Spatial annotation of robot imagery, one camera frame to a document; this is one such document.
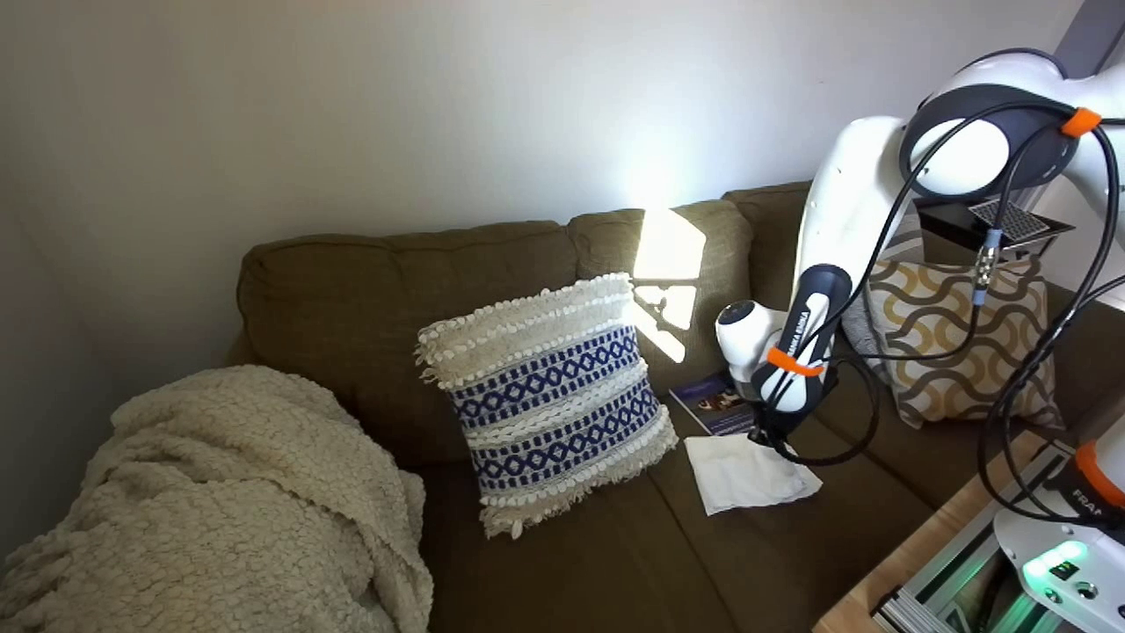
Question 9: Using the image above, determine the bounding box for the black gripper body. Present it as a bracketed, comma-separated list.
[747, 400, 815, 465]

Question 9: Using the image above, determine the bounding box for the white cloth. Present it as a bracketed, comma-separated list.
[682, 434, 825, 522]

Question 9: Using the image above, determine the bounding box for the blue book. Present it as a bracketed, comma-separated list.
[666, 368, 765, 441]

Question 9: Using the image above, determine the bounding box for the wooden table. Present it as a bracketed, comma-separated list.
[812, 426, 1057, 633]

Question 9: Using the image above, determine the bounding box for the yellow brown wave pillow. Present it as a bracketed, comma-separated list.
[845, 238, 1067, 434]

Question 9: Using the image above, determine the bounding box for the blue white woven pillow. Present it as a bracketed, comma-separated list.
[413, 272, 682, 543]

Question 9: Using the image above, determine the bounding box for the brown fabric sofa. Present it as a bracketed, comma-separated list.
[226, 177, 1125, 633]

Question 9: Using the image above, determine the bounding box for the grey metal pole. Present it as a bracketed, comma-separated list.
[1051, 0, 1125, 75]

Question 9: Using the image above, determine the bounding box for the cream knitted blanket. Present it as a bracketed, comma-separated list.
[0, 364, 437, 633]

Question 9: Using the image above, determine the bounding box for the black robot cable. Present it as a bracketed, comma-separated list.
[754, 81, 1125, 532]

